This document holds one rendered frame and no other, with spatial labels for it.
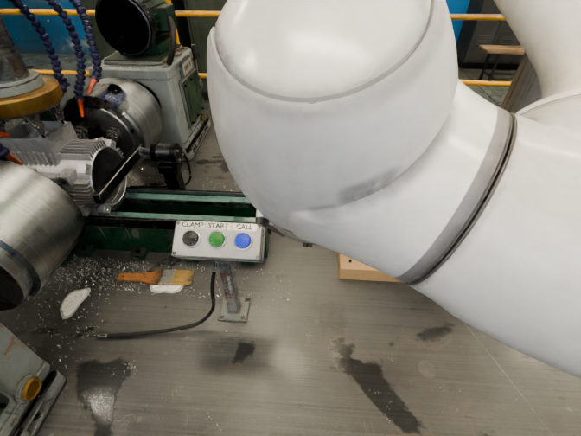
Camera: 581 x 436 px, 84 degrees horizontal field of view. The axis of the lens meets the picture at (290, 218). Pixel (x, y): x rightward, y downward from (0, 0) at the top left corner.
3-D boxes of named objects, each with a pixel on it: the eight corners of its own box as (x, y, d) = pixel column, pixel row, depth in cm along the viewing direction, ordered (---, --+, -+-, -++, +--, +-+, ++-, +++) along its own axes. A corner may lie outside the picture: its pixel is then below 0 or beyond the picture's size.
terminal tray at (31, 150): (12, 165, 79) (-5, 139, 74) (41, 144, 87) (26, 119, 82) (59, 167, 78) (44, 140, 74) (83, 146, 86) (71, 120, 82)
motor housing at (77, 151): (34, 223, 86) (-10, 162, 73) (74, 182, 100) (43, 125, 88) (106, 227, 85) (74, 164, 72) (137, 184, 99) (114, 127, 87)
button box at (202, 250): (180, 259, 65) (169, 256, 60) (184, 224, 67) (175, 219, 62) (264, 263, 64) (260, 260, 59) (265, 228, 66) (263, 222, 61)
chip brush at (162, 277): (115, 285, 85) (113, 284, 85) (122, 271, 89) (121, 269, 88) (192, 285, 85) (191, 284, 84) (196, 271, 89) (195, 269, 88)
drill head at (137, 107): (65, 186, 99) (20, 107, 83) (124, 127, 130) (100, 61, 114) (143, 189, 98) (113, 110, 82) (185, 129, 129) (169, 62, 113)
